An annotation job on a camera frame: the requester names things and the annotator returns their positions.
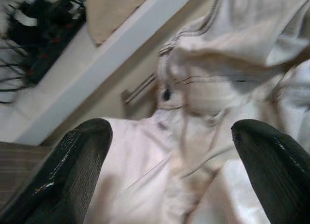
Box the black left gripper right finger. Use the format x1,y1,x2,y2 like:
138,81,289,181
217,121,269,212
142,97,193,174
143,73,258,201
231,119,310,224

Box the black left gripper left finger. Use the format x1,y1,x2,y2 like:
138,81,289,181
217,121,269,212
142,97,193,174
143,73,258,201
0,118,113,224

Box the white cloth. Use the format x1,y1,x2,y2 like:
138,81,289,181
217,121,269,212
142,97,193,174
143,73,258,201
193,158,269,224

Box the pale pink garment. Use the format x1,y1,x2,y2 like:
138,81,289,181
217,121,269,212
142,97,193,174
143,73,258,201
83,110,218,224

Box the beige striped garment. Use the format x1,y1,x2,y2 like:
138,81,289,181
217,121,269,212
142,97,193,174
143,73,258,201
155,0,310,198

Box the black power strip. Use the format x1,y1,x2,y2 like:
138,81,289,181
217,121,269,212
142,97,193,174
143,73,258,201
25,15,88,86

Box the beige cloth mat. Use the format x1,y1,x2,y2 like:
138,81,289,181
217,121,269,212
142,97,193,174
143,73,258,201
84,0,155,47

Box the black cable bundle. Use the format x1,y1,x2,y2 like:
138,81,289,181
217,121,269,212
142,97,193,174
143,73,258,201
0,0,95,104

